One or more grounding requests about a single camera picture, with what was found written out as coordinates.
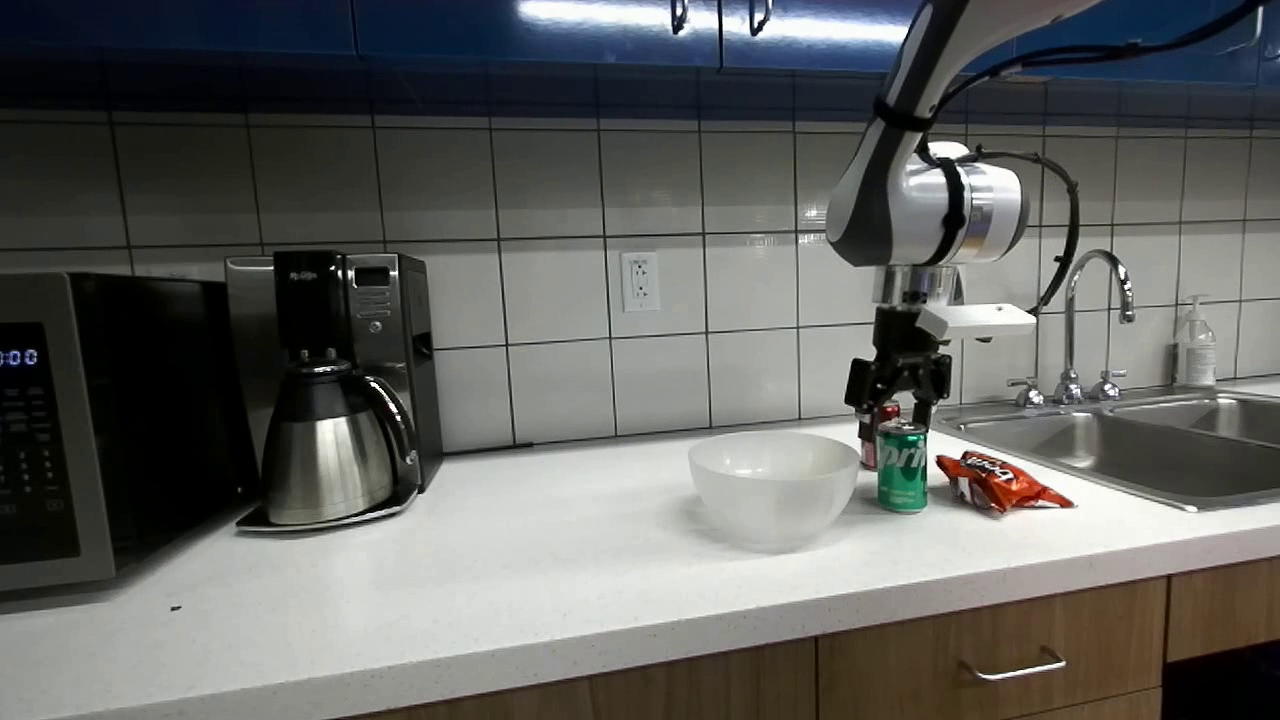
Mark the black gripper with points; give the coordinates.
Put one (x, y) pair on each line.
(907, 335)

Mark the green soda can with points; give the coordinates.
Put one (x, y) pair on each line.
(901, 474)

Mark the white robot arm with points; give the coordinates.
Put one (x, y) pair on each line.
(920, 213)

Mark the translucent white bowl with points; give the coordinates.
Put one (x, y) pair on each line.
(772, 495)

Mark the chrome faucet knob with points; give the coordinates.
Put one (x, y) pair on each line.
(1110, 388)
(1029, 395)

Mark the orange Doritos chip bag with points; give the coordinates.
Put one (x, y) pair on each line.
(994, 481)

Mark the chrome sink faucet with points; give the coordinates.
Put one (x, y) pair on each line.
(1071, 345)

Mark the wooden lower cabinet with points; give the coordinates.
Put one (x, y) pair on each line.
(883, 666)

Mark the stainless steel double sink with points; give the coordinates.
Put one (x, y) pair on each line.
(1172, 452)

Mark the clear soap bottle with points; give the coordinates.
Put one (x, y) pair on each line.
(1198, 355)

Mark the black coffee maker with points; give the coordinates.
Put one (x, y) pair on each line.
(360, 306)

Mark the steel coffee carafe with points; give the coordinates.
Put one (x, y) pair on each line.
(335, 452)

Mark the blue upper cabinets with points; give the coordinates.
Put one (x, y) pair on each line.
(335, 34)

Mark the black microwave oven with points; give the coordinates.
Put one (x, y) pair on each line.
(135, 412)

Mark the white wall outlet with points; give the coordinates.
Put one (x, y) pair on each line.
(643, 282)

